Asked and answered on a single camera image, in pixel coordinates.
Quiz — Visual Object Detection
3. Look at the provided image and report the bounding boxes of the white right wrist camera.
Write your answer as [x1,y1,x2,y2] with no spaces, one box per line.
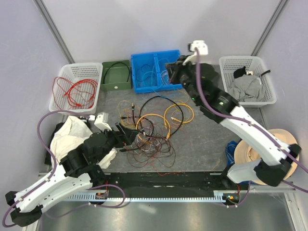
[183,40,208,65]

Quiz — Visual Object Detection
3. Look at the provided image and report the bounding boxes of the red cables in basket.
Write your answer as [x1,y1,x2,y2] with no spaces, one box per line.
[52,76,99,109]

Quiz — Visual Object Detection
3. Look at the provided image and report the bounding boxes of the light blue thin wire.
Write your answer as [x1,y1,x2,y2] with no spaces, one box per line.
[141,57,171,97]

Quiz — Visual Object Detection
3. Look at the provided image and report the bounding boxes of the white left perforated basket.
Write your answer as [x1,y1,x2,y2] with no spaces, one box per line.
[49,63,103,115]

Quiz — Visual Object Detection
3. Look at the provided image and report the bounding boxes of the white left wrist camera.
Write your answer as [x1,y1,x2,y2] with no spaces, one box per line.
[89,112,112,131]

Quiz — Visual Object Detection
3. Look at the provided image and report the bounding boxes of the green plastic box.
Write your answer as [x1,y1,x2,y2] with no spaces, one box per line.
[100,60,132,91]

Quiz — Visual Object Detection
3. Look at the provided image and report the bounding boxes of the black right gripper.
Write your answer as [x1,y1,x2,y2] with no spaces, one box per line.
[166,55,202,104]

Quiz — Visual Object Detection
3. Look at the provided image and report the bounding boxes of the thin brown wire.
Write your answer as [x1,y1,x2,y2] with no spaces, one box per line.
[119,125,176,169]

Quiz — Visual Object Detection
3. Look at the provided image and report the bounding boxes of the grey cloth in basket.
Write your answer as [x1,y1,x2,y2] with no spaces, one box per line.
[228,75,265,102]

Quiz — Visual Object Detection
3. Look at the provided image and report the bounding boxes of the blue cloth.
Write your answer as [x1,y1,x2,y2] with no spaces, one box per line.
[225,141,238,166]

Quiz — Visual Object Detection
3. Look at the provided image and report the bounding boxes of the long black ethernet cable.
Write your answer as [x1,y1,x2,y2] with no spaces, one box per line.
[120,95,186,152]

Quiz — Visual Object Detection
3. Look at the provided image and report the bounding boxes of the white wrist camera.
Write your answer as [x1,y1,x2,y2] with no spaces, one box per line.
[183,40,208,65]
[89,112,112,131]

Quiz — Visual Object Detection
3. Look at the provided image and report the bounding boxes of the black item in basket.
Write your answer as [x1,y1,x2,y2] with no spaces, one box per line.
[233,66,246,79]

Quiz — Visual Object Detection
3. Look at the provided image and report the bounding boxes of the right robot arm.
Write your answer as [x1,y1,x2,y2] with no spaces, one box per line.
[164,55,301,190]

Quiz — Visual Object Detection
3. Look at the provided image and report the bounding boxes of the beige bucket hat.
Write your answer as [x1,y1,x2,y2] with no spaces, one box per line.
[227,124,301,187]

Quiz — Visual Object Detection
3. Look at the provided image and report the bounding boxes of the thin yellow wire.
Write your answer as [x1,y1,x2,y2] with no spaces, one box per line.
[113,89,190,134]

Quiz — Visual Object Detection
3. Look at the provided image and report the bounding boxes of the white slotted cable duct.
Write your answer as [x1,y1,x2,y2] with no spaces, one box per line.
[64,192,226,203]

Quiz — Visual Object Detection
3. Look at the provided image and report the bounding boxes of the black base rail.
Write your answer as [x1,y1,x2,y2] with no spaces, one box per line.
[95,172,238,197]

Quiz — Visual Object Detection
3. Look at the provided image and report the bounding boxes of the white cloth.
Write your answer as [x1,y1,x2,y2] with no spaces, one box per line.
[50,115,117,169]

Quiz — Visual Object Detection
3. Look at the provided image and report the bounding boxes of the short black cable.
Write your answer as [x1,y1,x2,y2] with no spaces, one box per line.
[104,62,132,84]

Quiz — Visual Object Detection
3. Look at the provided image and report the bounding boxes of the blue plastic divided bin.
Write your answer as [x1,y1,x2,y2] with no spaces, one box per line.
[130,50,182,93]

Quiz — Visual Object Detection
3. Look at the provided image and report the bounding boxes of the white wires in blue bin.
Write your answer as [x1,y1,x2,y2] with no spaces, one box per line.
[160,68,174,85]

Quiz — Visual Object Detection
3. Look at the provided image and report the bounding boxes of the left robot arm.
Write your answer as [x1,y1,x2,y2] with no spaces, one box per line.
[5,123,139,227]

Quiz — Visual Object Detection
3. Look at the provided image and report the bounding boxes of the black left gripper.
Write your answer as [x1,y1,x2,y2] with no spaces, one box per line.
[94,122,139,163]

